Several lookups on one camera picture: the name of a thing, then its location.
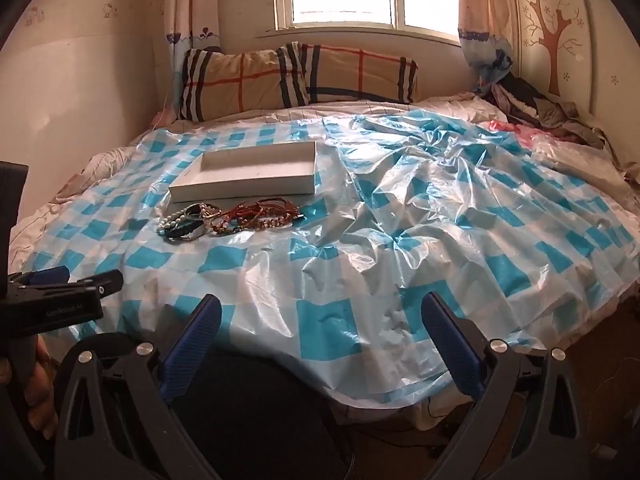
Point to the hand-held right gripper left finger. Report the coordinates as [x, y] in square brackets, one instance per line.
[195, 345]

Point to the person's left hand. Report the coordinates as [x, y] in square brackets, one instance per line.
[42, 400]

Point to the blue checkered plastic sheet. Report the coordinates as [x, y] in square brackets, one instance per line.
[400, 210]

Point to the patterned curtain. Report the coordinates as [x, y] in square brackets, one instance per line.
[192, 20]
[482, 20]

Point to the white cardboard box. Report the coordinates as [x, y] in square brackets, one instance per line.
[240, 187]

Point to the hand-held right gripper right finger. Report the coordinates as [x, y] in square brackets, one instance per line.
[455, 345]

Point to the pink plastic bag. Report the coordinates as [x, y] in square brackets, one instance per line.
[515, 132]

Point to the brown tree wall sticker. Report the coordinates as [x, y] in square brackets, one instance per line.
[554, 45]

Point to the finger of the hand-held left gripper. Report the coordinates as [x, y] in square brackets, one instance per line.
[47, 275]
[85, 284]

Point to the plaid pillow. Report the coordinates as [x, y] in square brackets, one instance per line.
[350, 75]
[225, 80]

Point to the pile of clothes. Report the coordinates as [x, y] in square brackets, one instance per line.
[540, 105]

